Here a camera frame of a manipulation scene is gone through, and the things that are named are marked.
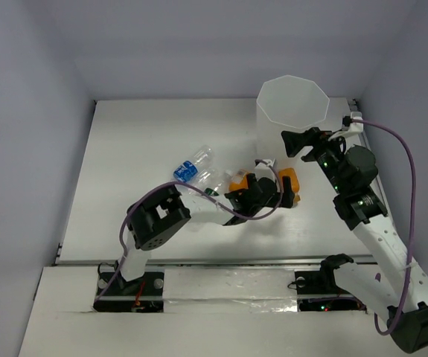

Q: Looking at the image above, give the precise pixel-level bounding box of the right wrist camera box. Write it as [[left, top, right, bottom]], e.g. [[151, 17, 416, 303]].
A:
[[328, 111, 363, 141]]

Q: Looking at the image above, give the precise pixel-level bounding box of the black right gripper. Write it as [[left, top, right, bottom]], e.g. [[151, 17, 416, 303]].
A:
[[281, 126, 347, 194]]

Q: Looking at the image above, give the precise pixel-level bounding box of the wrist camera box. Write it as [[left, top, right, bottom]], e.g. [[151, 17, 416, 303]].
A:
[[328, 111, 363, 141], [253, 159, 277, 181]]

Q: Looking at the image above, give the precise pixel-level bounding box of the clear bottle blue label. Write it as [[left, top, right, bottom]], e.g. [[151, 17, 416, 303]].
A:
[[173, 145, 214, 183]]

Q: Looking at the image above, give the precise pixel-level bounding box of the clear bottle green label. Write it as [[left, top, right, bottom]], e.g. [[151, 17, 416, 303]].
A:
[[181, 167, 231, 232]]

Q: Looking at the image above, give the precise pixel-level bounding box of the aluminium front rail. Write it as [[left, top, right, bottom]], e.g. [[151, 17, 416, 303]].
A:
[[51, 243, 378, 267]]

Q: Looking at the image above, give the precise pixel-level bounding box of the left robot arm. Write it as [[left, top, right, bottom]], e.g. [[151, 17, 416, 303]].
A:
[[112, 173, 299, 295]]

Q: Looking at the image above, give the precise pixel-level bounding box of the aluminium rail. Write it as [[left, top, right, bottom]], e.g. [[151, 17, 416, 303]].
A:
[[348, 99, 393, 221], [51, 243, 378, 267]]

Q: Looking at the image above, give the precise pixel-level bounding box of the white octagonal plastic bin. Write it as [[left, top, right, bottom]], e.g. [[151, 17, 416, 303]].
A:
[[256, 75, 330, 170]]

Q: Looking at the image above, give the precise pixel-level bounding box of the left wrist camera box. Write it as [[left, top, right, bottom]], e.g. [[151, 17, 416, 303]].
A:
[[253, 159, 277, 181]]

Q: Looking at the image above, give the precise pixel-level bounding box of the aluminium right side rail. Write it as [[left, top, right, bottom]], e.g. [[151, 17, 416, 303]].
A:
[[348, 99, 393, 221]]

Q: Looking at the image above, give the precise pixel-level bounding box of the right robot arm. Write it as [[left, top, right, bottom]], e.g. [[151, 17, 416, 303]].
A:
[[281, 127, 428, 353]]

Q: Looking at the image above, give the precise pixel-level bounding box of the orange bottle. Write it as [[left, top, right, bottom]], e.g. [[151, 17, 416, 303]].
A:
[[279, 167, 301, 205], [229, 169, 250, 192]]

